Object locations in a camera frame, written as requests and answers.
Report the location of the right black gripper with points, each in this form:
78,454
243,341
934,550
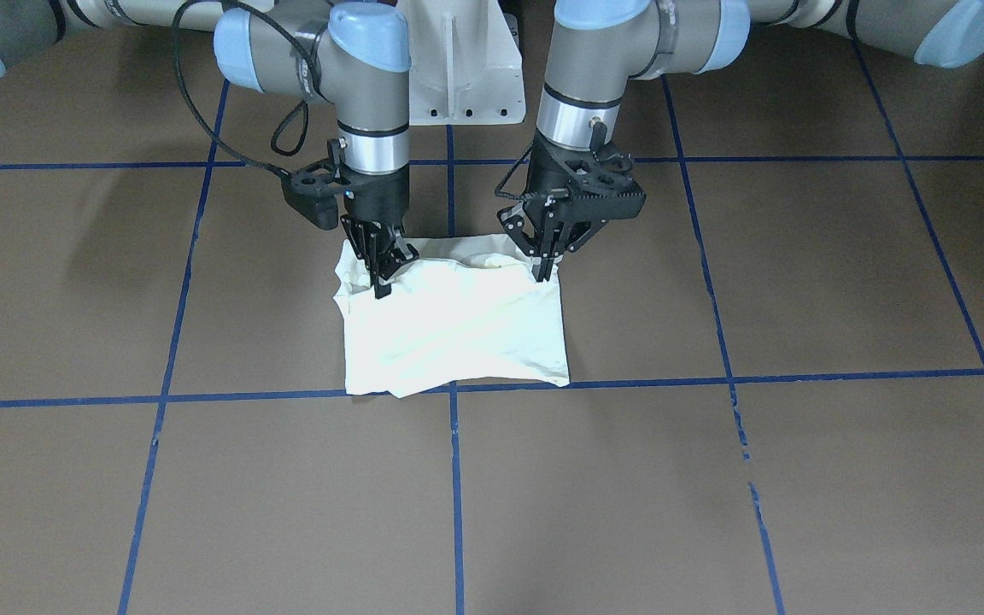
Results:
378,201

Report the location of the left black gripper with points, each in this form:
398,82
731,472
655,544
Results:
541,182

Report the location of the cream long sleeve cat shirt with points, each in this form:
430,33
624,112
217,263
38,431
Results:
467,308

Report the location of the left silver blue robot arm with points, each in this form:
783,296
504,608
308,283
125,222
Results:
598,47

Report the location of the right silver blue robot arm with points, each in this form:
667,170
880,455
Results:
352,55

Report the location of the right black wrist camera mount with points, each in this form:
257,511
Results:
313,191

